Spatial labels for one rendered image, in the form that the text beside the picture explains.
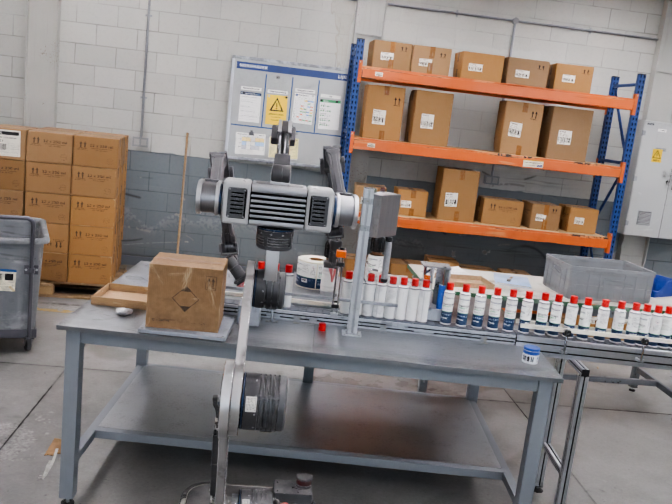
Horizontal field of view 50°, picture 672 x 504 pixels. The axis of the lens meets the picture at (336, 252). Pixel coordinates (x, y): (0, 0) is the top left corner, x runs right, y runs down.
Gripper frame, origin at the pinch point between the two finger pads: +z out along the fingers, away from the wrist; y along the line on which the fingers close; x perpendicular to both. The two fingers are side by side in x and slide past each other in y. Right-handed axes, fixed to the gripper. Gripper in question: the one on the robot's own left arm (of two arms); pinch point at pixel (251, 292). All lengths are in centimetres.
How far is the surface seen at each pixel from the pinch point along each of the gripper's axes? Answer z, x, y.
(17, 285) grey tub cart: -65, 155, 126
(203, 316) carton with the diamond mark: -9.2, 12.4, -41.7
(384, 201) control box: -5, -76, -16
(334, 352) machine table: 33, -25, -45
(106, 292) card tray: -36, 61, 8
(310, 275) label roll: 16.1, -21.5, 39.7
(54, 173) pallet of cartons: -126, 145, 268
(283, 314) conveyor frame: 16.1, -7.9, -5.9
